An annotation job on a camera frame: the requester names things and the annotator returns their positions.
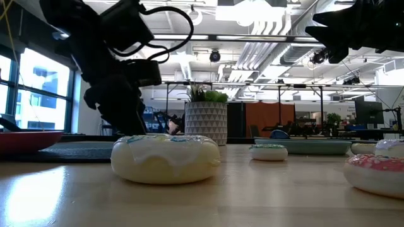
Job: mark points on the black ceiling camera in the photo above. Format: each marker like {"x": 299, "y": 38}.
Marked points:
{"x": 215, "y": 56}
{"x": 318, "y": 57}

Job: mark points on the orange partition panel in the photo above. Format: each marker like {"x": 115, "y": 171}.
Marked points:
{"x": 268, "y": 118}

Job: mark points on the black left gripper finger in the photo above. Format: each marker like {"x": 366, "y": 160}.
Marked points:
{"x": 136, "y": 119}
{"x": 115, "y": 121}

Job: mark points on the plain pale donut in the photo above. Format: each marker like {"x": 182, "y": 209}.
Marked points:
{"x": 363, "y": 148}

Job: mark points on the white triangle-patterned plant pot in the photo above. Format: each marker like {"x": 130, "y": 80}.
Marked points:
{"x": 205, "y": 123}

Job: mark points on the black computer monitor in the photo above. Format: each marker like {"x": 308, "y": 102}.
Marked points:
{"x": 369, "y": 112}

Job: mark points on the dark round woven placemat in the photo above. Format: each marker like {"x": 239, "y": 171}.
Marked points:
{"x": 82, "y": 153}

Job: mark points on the overhead rig crossbar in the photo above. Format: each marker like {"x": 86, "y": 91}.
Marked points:
{"x": 240, "y": 38}

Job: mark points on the white iced donut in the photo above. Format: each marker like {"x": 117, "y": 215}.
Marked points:
{"x": 165, "y": 160}

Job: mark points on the green potted plant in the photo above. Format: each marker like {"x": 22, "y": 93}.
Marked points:
{"x": 206, "y": 94}

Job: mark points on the small background potted plant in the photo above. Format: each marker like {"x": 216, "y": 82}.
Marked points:
{"x": 333, "y": 119}

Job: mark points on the red plate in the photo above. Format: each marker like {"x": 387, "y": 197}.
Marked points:
{"x": 28, "y": 140}

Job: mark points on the green sprinkled donut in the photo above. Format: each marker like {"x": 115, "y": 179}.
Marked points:
{"x": 268, "y": 152}

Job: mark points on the window with dark frame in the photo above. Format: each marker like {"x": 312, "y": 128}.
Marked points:
{"x": 41, "y": 91}

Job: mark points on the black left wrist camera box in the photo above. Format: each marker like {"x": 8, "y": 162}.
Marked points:
{"x": 127, "y": 22}

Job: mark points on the lavender iced donut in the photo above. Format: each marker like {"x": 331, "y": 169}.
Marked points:
{"x": 391, "y": 148}

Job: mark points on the teal plate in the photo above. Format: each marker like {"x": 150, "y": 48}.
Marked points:
{"x": 303, "y": 146}

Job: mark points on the pink sprinkled donut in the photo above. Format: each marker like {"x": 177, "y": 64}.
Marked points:
{"x": 377, "y": 176}

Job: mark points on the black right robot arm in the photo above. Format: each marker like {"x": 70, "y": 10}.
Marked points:
{"x": 394, "y": 19}

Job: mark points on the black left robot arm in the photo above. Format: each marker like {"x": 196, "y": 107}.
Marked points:
{"x": 67, "y": 19}

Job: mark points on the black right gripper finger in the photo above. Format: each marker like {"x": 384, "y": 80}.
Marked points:
{"x": 331, "y": 41}
{"x": 334, "y": 19}

